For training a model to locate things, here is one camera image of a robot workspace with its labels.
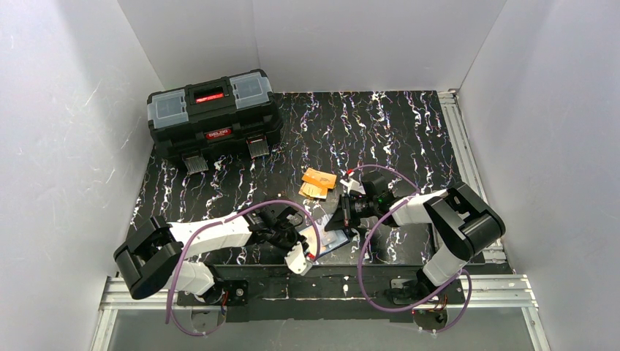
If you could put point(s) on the black red toolbox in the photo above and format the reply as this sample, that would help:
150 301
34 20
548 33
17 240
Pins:
227 115

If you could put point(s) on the orange credit card stack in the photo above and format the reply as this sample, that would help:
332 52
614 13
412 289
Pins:
317 184

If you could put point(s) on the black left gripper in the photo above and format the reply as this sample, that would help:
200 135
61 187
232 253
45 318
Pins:
289 237

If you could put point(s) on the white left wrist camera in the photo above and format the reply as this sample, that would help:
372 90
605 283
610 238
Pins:
297 261

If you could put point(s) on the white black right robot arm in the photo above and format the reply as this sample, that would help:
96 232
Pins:
464 221

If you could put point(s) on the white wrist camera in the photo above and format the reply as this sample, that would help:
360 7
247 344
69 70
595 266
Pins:
297 261
350 185

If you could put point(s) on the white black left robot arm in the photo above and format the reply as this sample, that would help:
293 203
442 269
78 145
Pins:
158 255

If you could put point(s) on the navy blue card holder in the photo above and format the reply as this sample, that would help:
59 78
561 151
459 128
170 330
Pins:
329 241

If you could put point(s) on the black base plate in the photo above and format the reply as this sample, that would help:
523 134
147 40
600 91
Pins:
326 292

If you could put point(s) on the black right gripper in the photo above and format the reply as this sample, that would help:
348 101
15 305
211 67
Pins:
346 212

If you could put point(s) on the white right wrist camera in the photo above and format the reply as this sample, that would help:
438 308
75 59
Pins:
350 185

